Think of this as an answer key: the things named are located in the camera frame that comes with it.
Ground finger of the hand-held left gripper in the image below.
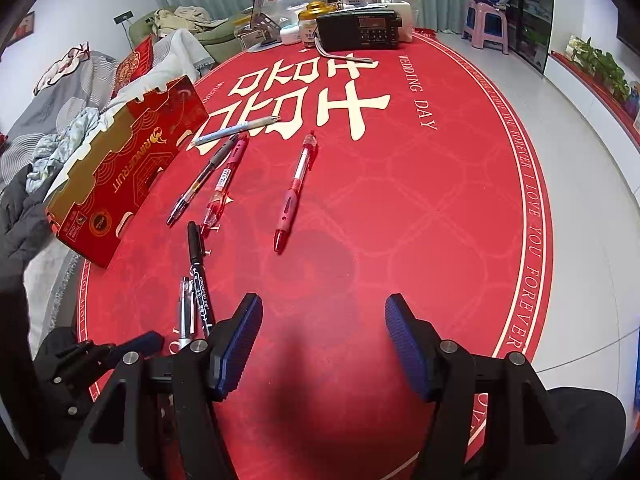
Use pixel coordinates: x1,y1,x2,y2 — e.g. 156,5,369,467
34,330,165,423

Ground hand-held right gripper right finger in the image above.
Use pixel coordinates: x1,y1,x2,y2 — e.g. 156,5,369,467
385,294,556,480

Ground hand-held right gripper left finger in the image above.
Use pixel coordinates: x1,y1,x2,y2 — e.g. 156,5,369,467
60,292,263,480

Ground clear pen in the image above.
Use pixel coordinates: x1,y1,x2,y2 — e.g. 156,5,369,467
177,276,197,353

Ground black marker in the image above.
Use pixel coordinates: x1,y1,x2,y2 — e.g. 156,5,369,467
187,221,216,338

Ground red pen pink grip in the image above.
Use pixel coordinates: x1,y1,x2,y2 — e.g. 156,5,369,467
273,130,318,252

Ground transparent red pen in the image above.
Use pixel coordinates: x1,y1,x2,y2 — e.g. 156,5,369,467
202,135,249,228

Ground black pen grey grip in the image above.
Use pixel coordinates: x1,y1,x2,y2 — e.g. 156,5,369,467
167,135,240,226

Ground red cardboard box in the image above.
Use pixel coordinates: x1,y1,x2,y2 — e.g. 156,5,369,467
46,76,208,267

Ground light blue pen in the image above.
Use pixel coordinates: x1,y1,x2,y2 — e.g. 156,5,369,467
192,116,282,147

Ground red printed table mat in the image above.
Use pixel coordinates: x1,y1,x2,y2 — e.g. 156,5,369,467
75,27,553,480

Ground dark grey jacket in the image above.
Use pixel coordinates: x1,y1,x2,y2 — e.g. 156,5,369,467
0,170,56,271

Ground light blue floral cloth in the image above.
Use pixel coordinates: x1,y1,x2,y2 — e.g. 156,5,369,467
25,107,108,193

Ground grey covered sofa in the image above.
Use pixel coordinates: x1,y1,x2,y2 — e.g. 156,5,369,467
0,30,211,341

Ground red embroidered cushion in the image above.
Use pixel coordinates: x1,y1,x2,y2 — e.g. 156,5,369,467
114,35,156,98

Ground white and red cloth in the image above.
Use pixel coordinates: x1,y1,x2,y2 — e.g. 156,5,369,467
34,42,91,96

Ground white fringed sofa throw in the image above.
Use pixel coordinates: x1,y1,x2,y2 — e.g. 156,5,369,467
107,29,216,111

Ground green armchair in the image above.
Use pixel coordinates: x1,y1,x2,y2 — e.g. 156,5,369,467
129,6,251,66

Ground phone on stand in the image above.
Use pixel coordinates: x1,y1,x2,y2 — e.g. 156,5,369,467
235,10,281,51

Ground black radio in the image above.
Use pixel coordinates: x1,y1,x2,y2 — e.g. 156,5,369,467
316,10,403,51

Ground beige clothes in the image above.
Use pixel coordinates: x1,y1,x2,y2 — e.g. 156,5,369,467
152,6,228,38

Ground glass jar gold lid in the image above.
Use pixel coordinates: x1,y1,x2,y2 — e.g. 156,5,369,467
298,1,341,47

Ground pink plastic stool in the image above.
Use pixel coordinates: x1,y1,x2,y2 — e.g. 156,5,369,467
462,0,511,55

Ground white mug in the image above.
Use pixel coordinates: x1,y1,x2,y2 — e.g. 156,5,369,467
392,0,422,43

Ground green potted plants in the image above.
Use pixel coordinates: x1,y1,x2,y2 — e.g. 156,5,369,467
570,37,633,103

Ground glass door cabinet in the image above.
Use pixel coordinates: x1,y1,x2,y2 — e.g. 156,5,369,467
495,0,556,73

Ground grey radio strap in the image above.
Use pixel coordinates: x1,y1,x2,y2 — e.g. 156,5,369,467
315,35,376,64

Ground wall picture frame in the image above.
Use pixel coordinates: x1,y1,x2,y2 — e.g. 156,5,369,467
12,11,35,41

